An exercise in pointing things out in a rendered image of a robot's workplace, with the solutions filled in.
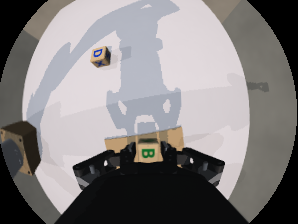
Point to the tan flat square mat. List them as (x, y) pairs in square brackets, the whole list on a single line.
[(172, 136)]

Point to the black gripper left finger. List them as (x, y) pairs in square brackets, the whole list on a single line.
[(86, 171)]

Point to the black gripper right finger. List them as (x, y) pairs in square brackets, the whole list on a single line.
[(211, 168)]

